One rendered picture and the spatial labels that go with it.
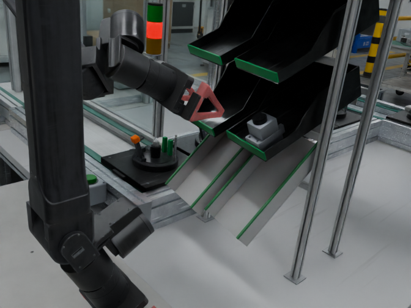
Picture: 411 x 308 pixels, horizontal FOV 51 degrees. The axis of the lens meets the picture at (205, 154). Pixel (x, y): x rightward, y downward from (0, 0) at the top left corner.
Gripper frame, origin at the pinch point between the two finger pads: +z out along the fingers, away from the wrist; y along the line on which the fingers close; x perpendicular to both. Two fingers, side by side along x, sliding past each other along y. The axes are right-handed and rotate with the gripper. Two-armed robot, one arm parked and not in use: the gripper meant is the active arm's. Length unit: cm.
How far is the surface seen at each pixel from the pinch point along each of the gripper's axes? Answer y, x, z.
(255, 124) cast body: -1.5, -0.7, 12.4
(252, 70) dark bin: 2.1, -9.8, 8.2
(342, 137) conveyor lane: 44, -9, 102
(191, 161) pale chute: 21.6, 16.2, 20.4
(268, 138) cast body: -3.2, 0.7, 15.7
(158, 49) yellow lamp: 62, -6, 19
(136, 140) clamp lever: 40.8, 20.2, 14.0
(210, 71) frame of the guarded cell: 144, -10, 99
